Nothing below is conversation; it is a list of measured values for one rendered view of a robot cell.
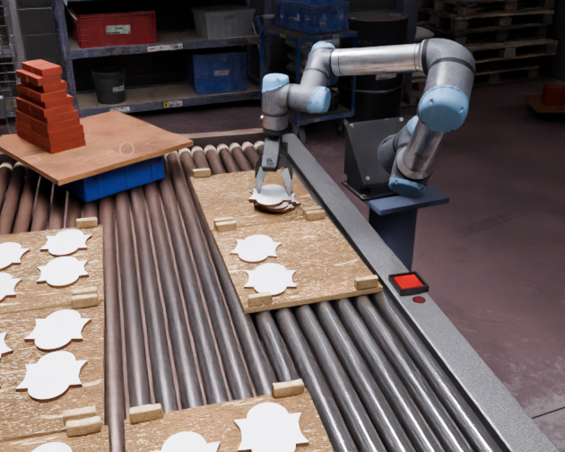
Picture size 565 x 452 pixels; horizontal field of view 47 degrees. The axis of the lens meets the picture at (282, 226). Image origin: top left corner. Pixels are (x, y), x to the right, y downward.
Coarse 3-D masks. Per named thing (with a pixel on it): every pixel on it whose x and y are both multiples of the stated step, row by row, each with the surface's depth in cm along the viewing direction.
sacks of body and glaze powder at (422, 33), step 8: (416, 32) 635; (424, 32) 638; (432, 32) 643; (288, 40) 664; (320, 40) 603; (328, 40) 602; (336, 40) 604; (416, 40) 640; (304, 48) 642; (336, 48) 606; (288, 56) 675; (304, 56) 648; (288, 64) 680; (304, 64) 647; (288, 72) 682; (328, 80) 620; (336, 80) 623; (416, 80) 653; (424, 80) 657; (336, 88) 625; (416, 88) 661
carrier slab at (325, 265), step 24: (216, 240) 182; (288, 240) 182; (312, 240) 182; (336, 240) 182; (240, 264) 171; (288, 264) 171; (312, 264) 171; (336, 264) 171; (360, 264) 171; (240, 288) 160; (312, 288) 160; (336, 288) 160
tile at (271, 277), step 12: (264, 264) 169; (276, 264) 169; (252, 276) 163; (264, 276) 163; (276, 276) 163; (288, 276) 163; (252, 288) 160; (264, 288) 159; (276, 288) 159; (288, 288) 160
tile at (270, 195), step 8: (256, 192) 201; (264, 192) 201; (272, 192) 201; (280, 192) 201; (248, 200) 198; (256, 200) 196; (264, 200) 196; (272, 200) 196; (280, 200) 196; (288, 200) 196
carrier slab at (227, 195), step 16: (224, 176) 224; (240, 176) 224; (272, 176) 224; (208, 192) 212; (224, 192) 212; (240, 192) 212; (304, 192) 212; (208, 208) 201; (224, 208) 201; (240, 208) 201; (256, 208) 201; (208, 224) 191; (240, 224) 191; (256, 224) 191
